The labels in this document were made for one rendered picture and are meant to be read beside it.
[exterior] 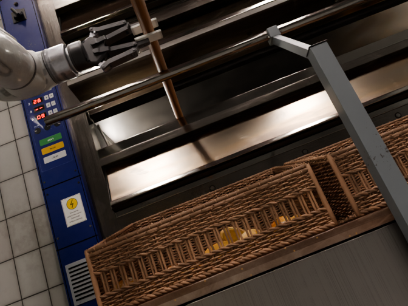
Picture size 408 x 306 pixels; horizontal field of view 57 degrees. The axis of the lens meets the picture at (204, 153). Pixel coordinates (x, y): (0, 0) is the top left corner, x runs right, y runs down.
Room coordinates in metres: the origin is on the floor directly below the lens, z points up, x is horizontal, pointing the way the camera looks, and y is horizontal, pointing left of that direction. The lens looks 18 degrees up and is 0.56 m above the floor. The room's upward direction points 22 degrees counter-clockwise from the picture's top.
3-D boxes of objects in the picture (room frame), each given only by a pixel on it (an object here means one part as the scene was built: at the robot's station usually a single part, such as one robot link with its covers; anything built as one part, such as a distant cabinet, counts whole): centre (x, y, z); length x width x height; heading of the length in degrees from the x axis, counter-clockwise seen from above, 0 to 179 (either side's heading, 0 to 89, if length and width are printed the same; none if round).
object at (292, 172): (1.08, 0.06, 0.72); 0.56 x 0.49 x 0.28; 90
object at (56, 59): (0.81, 0.25, 1.20); 0.09 x 0.06 x 0.09; 2
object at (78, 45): (0.81, 0.18, 1.20); 0.09 x 0.07 x 0.08; 92
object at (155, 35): (0.82, 0.02, 1.18); 0.07 x 0.03 x 0.01; 92
